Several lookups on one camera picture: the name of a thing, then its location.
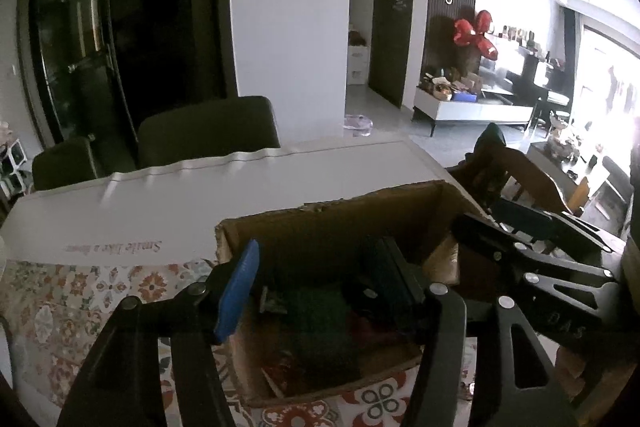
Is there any patterned tablecloth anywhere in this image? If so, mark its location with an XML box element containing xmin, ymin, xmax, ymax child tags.
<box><xmin>0</xmin><ymin>257</ymin><xmax>481</xmax><ymax>427</ymax></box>

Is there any dark upholstered chair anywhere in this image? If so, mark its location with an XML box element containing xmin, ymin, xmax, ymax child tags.
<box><xmin>32</xmin><ymin>137</ymin><xmax>108</xmax><ymax>192</ymax></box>
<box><xmin>137</xmin><ymin>96</ymin><xmax>281</xmax><ymax>168</ymax></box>

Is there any dark door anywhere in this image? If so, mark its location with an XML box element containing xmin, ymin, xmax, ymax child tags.
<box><xmin>369</xmin><ymin>0</ymin><xmax>416</xmax><ymax>108</ymax></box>

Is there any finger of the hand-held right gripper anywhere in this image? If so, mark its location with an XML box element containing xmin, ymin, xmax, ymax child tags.
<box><xmin>450</xmin><ymin>213</ymin><xmax>621</xmax><ymax>308</ymax></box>
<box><xmin>490</xmin><ymin>198</ymin><xmax>628</xmax><ymax>254</ymax></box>

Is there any wooden chair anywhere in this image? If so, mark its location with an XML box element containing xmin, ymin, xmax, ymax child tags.
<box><xmin>450</xmin><ymin>123</ymin><xmax>591</xmax><ymax>218</ymax></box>

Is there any white toy shelf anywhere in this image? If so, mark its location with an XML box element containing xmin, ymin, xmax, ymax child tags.
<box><xmin>0</xmin><ymin>127</ymin><xmax>31</xmax><ymax>200</ymax></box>

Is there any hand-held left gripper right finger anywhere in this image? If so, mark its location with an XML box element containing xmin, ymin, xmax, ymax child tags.
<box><xmin>345</xmin><ymin>234</ymin><xmax>576</xmax><ymax>427</ymax></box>

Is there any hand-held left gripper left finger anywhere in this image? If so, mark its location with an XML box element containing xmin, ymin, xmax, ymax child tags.
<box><xmin>56</xmin><ymin>238</ymin><xmax>262</xmax><ymax>427</ymax></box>

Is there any white television cabinet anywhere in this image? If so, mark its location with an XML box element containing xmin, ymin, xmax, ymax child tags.
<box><xmin>412</xmin><ymin>84</ymin><xmax>536</xmax><ymax>138</ymax></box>

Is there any dark green snack packet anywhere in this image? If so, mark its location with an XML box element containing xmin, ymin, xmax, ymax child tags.
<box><xmin>280</xmin><ymin>287</ymin><xmax>363</xmax><ymax>380</ymax></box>

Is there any white drawer unit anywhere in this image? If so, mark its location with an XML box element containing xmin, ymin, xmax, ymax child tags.
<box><xmin>346</xmin><ymin>44</ymin><xmax>371</xmax><ymax>86</ymax></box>

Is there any white table cover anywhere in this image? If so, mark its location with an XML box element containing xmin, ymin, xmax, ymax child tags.
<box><xmin>0</xmin><ymin>139</ymin><xmax>453</xmax><ymax>268</ymax></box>

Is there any red balloon flower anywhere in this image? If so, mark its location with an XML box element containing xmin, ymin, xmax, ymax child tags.
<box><xmin>452</xmin><ymin>9</ymin><xmax>501</xmax><ymax>60</ymax></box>

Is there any clear bowl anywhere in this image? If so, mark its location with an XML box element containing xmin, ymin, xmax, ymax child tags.
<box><xmin>345</xmin><ymin>114</ymin><xmax>375</xmax><ymax>135</ymax></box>

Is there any dark glass door cabinet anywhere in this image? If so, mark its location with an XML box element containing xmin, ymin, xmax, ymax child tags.
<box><xmin>17</xmin><ymin>0</ymin><xmax>236</xmax><ymax>148</ymax></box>

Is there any brown cardboard box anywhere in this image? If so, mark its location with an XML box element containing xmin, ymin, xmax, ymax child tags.
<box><xmin>215</xmin><ymin>179</ymin><xmax>501</xmax><ymax>408</ymax></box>

